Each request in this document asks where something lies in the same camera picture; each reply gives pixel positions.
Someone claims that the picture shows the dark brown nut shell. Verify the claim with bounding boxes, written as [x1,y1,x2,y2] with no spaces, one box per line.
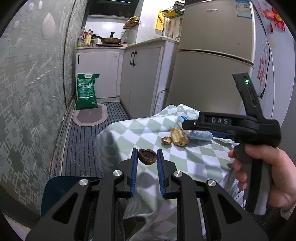
[137,149,157,165]

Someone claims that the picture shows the brown bread piece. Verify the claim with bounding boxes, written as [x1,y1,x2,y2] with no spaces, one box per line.
[171,128,189,147]

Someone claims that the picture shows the blue tissue packet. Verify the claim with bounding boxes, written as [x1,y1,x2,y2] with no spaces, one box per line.
[177,116,213,141]

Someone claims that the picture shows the white kitchen cabinet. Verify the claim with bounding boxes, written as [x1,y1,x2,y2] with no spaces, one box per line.
[75,37,179,118]

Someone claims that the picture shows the person right hand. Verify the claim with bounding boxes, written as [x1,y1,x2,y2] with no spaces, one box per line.
[227,144,296,209]

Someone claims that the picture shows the small brown nut piece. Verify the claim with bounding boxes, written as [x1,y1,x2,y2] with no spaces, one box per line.
[161,137,173,145]

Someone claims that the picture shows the oval grey floor mat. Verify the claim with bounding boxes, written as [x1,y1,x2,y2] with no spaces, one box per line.
[72,103,108,127]

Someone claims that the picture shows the green checkered tablecloth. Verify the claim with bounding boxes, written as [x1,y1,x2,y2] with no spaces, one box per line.
[95,104,239,240]

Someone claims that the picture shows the green rice bag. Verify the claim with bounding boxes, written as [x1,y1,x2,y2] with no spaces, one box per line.
[76,73,99,109]

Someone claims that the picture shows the beige refrigerator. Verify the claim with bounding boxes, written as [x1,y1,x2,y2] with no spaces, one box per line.
[166,1,295,123]

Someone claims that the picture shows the frying pan on stove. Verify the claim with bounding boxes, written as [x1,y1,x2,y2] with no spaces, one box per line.
[92,32,121,44]

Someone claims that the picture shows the bottles on counter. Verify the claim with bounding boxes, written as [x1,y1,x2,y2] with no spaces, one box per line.
[77,27,97,47]

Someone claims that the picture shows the frosted patterned sliding door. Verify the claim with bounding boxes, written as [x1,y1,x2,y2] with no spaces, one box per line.
[1,1,87,213]

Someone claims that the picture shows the yellow wall rack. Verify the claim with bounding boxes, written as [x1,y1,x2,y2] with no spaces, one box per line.
[155,1,185,31]

